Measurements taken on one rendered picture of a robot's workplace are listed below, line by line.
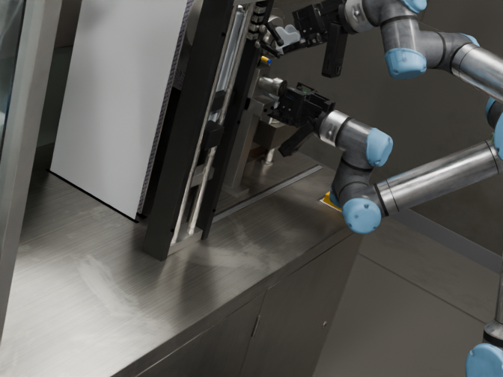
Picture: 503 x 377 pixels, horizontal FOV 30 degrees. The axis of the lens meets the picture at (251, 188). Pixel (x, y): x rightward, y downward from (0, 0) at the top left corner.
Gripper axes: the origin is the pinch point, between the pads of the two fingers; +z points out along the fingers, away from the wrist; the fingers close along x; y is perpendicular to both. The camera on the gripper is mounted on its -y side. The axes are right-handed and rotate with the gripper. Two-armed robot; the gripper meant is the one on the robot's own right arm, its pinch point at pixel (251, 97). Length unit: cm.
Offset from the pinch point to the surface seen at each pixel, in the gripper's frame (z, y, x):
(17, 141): -25, 25, 105
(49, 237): 2, -19, 61
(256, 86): -6.1, 7.5, 11.5
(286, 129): -6.4, -7.4, -9.5
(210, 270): -24, -19, 43
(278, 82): -10.7, 10.2, 11.0
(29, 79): -25, 33, 105
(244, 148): -7.1, -7.5, 10.8
